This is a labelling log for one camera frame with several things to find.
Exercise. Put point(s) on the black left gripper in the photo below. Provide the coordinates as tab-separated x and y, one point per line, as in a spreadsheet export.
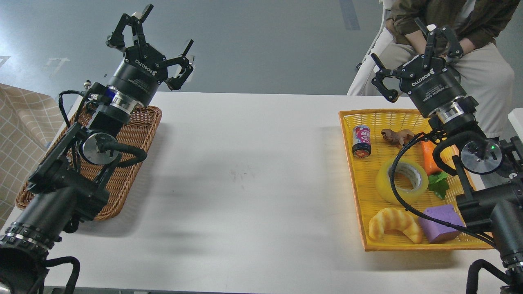
138	74

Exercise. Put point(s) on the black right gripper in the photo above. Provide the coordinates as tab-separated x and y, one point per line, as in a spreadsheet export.
433	83

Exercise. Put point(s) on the yellow tape roll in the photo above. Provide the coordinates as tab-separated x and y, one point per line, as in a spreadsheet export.
410	180

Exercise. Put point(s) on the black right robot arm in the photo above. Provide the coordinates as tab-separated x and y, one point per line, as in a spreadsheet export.
490	172

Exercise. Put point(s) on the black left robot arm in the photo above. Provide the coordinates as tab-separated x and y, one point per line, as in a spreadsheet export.
69	185

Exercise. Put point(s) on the white office chair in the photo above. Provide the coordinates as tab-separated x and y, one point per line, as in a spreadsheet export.
383	37

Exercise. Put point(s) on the brown toy lion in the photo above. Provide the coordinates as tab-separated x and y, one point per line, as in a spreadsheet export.
397	139

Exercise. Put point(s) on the seated person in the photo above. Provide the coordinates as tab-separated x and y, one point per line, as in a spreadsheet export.
485	74

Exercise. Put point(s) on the small drink can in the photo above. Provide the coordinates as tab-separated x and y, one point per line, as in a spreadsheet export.
361	147

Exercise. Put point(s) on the toy carrot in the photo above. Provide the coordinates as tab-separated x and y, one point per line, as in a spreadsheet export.
436	176

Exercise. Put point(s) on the yellow plastic basket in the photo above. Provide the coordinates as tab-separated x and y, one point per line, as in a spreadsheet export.
372	190

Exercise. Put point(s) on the toy croissant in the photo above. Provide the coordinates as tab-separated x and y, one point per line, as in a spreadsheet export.
393	219

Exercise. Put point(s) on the purple foam block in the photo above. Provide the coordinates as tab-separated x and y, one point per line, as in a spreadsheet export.
435	232

